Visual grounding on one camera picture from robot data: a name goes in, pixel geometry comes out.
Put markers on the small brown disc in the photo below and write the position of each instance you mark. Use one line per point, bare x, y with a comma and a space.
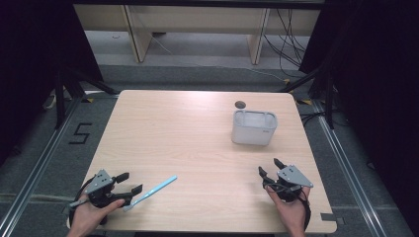
240, 104

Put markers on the yellow black tape marker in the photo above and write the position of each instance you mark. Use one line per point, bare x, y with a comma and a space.
304, 102
88, 100

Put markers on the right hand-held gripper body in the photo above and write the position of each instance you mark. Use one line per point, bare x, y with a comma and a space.
290, 177

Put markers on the person's left hand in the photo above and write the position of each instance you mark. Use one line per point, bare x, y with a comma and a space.
86, 217

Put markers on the person's right hand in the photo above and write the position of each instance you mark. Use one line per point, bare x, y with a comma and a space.
291, 212

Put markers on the white plastic toothbrush holder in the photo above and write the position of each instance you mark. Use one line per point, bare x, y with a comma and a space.
252, 131

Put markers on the beige wooden desk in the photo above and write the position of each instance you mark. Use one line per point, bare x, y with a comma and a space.
197, 19

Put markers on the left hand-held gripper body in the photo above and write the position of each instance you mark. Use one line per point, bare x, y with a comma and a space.
100, 184

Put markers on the light blue toothbrush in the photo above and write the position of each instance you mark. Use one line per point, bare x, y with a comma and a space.
151, 191

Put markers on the metal floor rail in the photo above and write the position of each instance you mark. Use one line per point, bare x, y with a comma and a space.
346, 177
33, 177

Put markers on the black metal stand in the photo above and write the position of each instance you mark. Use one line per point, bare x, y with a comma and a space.
329, 98
60, 98

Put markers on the black curtain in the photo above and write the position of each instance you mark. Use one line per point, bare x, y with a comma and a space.
378, 65
26, 49

